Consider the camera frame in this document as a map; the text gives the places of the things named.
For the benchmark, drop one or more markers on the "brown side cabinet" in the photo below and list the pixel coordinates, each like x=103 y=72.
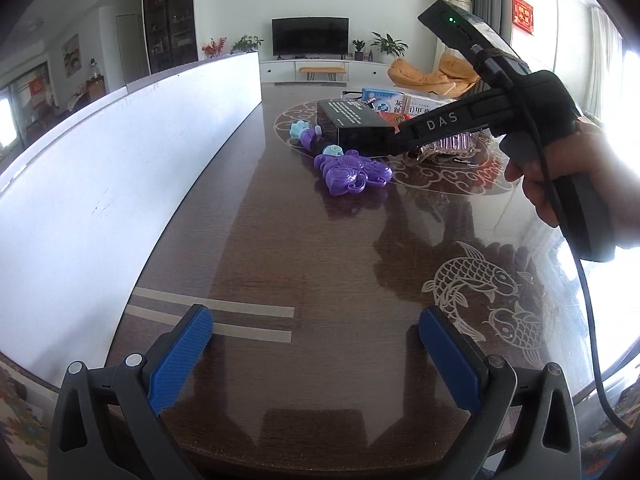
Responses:
x=96 y=87

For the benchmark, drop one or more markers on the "white television cabinet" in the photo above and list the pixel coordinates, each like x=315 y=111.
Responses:
x=280 y=67

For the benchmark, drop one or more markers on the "beige tape strip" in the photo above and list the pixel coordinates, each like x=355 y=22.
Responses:
x=215 y=302
x=210 y=326

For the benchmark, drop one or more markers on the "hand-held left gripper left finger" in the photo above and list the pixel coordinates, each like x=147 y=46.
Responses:
x=182 y=360

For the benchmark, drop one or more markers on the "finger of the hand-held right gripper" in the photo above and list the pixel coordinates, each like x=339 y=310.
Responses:
x=402 y=142

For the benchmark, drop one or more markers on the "large leafy potted plant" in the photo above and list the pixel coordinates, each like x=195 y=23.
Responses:
x=389 y=45

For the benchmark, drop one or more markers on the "framed wall painting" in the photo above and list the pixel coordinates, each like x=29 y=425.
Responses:
x=71 y=55

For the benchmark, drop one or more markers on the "red flower plant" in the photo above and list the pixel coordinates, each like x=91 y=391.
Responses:
x=214 y=47

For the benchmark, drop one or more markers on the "blue white medicine box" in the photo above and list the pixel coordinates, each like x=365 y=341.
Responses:
x=385 y=97

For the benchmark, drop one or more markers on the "dark display cabinet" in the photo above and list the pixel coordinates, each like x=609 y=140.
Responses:
x=170 y=15

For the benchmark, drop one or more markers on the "green potted plant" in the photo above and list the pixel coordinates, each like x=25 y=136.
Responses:
x=246 y=44

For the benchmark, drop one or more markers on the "small potted plant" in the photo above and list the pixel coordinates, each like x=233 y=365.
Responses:
x=358 y=50

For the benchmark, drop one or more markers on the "small red packet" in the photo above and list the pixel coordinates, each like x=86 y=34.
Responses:
x=397 y=118

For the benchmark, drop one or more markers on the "white door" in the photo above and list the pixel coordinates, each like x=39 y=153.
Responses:
x=129 y=47

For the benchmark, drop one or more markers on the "black hair clip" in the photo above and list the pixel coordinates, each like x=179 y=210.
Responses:
x=356 y=96

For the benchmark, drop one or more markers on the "red wall decoration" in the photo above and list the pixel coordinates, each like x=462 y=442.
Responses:
x=523 y=14

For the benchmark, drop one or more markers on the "patterned rug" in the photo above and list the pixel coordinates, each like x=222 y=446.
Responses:
x=20 y=420

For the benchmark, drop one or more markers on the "dark wooden desktop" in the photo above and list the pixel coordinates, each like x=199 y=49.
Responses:
x=300 y=260

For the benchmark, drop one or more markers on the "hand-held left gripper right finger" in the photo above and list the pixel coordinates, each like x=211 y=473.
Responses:
x=450 y=360

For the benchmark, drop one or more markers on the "orange lounge chair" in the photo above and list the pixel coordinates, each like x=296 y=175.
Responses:
x=415 y=77

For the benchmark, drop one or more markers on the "wooden bench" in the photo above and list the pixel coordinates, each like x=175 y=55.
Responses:
x=322 y=70

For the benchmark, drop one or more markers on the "black box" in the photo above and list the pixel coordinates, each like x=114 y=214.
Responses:
x=350 y=122

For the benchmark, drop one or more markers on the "white partition board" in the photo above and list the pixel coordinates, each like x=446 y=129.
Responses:
x=125 y=170

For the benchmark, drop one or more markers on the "purple octopus toy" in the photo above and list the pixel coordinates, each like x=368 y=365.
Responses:
x=350 y=172

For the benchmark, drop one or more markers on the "black television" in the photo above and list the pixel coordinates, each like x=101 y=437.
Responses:
x=310 y=35

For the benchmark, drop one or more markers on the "red door decoration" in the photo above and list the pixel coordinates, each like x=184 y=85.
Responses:
x=39 y=89

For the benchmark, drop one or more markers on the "person's right hand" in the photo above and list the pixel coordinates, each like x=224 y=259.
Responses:
x=610 y=175

